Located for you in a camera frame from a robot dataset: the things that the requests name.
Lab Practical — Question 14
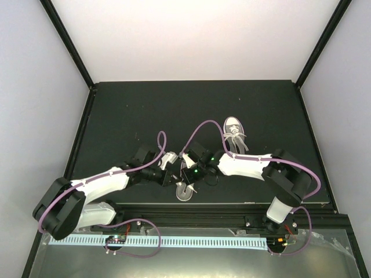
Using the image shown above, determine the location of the grey sneaker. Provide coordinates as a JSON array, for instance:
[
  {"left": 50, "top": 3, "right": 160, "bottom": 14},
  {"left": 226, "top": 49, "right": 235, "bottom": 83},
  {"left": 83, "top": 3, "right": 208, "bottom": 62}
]
[
  {"left": 223, "top": 116, "right": 249, "bottom": 155},
  {"left": 174, "top": 160, "right": 199, "bottom": 202}
]

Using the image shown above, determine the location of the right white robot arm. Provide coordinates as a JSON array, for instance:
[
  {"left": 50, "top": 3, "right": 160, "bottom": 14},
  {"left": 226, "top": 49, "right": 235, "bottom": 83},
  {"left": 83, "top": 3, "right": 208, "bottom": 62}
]
[{"left": 180, "top": 143, "right": 314, "bottom": 234}]

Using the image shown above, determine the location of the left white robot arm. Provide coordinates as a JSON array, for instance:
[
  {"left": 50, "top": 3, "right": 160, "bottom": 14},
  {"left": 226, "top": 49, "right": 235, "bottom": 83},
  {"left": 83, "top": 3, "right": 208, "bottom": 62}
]
[{"left": 32, "top": 147, "right": 180, "bottom": 240}]

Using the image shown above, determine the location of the left small circuit board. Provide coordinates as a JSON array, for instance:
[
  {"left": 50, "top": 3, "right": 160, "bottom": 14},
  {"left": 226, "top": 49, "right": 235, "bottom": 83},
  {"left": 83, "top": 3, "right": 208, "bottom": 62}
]
[{"left": 105, "top": 235, "right": 126, "bottom": 244}]

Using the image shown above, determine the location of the small circuit board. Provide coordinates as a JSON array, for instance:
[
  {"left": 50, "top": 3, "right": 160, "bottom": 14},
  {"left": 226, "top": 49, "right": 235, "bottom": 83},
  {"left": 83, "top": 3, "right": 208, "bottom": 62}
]
[
  {"left": 105, "top": 235, "right": 126, "bottom": 244},
  {"left": 273, "top": 237, "right": 287, "bottom": 245}
]

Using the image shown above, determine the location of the right small circuit board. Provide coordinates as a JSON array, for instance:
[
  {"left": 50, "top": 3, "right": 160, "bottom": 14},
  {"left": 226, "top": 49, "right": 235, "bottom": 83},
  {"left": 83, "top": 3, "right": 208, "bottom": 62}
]
[{"left": 273, "top": 237, "right": 287, "bottom": 245}]

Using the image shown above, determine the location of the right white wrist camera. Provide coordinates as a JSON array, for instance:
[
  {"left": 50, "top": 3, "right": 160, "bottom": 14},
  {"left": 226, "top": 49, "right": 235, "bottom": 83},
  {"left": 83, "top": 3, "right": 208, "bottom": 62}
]
[{"left": 181, "top": 152, "right": 196, "bottom": 169}]

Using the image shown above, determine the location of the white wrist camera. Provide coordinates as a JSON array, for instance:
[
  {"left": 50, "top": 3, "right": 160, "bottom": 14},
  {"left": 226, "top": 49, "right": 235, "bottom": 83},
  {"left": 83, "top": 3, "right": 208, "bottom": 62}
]
[
  {"left": 181, "top": 152, "right": 196, "bottom": 169},
  {"left": 159, "top": 152, "right": 178, "bottom": 170}
]

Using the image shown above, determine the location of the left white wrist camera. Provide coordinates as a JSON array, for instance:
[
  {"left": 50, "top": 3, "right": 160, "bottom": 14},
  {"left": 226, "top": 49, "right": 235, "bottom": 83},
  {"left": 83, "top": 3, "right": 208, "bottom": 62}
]
[{"left": 159, "top": 152, "right": 178, "bottom": 170}]

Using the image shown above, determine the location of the white slotted cable duct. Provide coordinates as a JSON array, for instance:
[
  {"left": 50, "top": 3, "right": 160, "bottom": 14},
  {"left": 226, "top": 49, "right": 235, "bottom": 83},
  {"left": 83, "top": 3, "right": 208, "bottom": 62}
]
[{"left": 48, "top": 234, "right": 268, "bottom": 251}]

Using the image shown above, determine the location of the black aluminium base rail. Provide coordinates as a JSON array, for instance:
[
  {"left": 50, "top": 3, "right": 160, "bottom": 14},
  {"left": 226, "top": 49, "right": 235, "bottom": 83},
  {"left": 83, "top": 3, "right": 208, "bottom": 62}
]
[{"left": 108, "top": 204, "right": 299, "bottom": 235}]

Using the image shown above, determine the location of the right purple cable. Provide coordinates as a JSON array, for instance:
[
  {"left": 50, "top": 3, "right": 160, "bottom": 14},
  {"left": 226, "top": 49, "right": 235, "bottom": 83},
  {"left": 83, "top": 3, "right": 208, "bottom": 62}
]
[{"left": 179, "top": 119, "right": 322, "bottom": 257}]

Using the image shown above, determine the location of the purple cable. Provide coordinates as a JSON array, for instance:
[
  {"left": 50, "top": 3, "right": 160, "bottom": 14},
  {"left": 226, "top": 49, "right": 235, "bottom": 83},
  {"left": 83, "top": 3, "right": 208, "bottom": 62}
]
[
  {"left": 37, "top": 130, "right": 166, "bottom": 257},
  {"left": 179, "top": 119, "right": 322, "bottom": 257}
]

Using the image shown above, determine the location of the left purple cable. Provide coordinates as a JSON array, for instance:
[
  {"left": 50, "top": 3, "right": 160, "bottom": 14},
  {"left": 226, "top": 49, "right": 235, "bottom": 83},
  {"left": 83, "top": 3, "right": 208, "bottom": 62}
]
[{"left": 37, "top": 130, "right": 166, "bottom": 257}]

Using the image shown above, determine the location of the left black frame post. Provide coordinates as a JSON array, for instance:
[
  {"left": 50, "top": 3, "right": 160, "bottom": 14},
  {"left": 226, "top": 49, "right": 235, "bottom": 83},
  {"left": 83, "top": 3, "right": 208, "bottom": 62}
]
[{"left": 40, "top": 0, "right": 94, "bottom": 89}]

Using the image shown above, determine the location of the black frame post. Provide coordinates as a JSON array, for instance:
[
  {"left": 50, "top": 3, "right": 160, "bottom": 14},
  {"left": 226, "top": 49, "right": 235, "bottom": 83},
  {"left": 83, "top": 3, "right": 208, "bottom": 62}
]
[
  {"left": 40, "top": 0, "right": 94, "bottom": 89},
  {"left": 295, "top": 0, "right": 352, "bottom": 89}
]

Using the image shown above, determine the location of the right black frame post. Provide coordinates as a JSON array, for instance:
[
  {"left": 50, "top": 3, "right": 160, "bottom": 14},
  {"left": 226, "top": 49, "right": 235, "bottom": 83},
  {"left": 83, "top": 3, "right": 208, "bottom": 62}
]
[{"left": 295, "top": 0, "right": 352, "bottom": 89}]

